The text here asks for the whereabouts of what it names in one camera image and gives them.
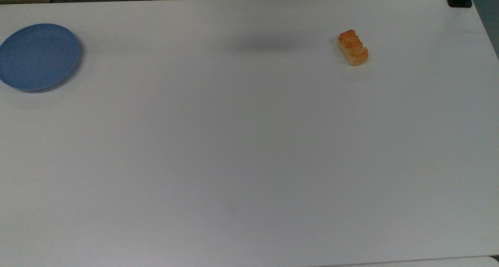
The orange twisted bread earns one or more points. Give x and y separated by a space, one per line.
353 48

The blue round plate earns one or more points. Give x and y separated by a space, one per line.
39 56

